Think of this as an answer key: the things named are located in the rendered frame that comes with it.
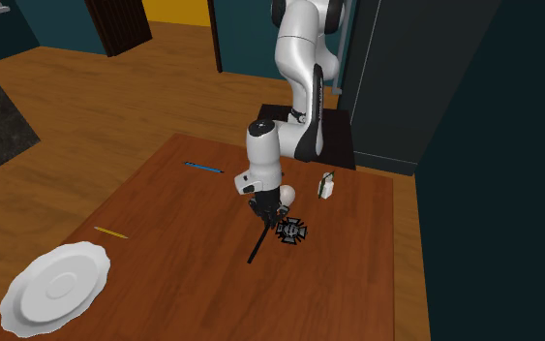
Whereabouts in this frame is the white egg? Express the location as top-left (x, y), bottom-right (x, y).
top-left (278, 184), bottom-right (298, 208)

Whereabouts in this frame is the black grey cross emblem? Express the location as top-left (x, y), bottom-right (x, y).
top-left (274, 216), bottom-right (309, 246)

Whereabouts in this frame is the black thin stick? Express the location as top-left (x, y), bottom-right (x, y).
top-left (246, 220), bottom-right (274, 265)

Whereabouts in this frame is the white bottle with green label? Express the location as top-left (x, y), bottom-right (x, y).
top-left (317, 170), bottom-right (337, 200)

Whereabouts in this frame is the blue pen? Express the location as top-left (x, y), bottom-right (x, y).
top-left (183, 161), bottom-right (226, 175)

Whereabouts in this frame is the dark robot stand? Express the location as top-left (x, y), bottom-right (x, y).
top-left (257, 103), bottom-right (357, 171)

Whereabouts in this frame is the brown wooden table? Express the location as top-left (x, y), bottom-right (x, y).
top-left (0, 132), bottom-right (396, 341)

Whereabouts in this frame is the yellow pencil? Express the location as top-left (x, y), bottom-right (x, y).
top-left (93, 226), bottom-right (130, 240)

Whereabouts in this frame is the dark tall cabinet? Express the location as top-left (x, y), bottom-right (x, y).
top-left (337, 0), bottom-right (502, 177)

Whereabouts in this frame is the dark brown door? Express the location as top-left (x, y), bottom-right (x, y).
top-left (83, 0), bottom-right (154, 58)

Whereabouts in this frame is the white scalloped plate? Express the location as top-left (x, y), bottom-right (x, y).
top-left (0, 240), bottom-right (112, 339)

